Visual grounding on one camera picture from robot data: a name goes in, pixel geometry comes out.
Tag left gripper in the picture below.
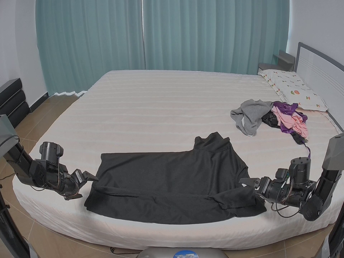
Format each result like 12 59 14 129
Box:
60 169 99 201

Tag grey bedside table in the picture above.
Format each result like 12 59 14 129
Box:
258 50 296 73

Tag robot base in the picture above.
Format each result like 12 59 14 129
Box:
136 247 223 258

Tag black dressing table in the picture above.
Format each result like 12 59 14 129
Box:
0 78 30 130

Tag pile of clothes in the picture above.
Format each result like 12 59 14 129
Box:
262 102 312 162

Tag bed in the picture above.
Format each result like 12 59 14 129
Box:
12 42 344 250

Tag grey garment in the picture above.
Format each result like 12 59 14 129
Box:
230 99 274 138

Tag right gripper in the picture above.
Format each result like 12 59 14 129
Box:
239 177 284 204

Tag black T-shirt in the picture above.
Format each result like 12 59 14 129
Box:
84 132 267 224

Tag black cable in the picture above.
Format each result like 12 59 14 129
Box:
110 247 143 253
271 200 300 219

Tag blue-green curtain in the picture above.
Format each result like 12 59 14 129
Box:
36 0 147 96
142 0 292 75

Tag white printed pillow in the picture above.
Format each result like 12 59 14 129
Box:
257 69 329 112

